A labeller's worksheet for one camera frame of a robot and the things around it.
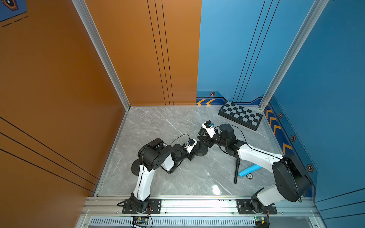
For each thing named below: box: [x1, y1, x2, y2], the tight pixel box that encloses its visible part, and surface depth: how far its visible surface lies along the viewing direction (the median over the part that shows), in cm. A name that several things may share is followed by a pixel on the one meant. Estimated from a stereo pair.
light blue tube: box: [238, 164, 263, 178], surface depth 85 cm
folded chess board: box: [218, 100, 263, 132], surface depth 113 cm
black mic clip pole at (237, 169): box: [233, 158, 241, 184], surface depth 86 cm
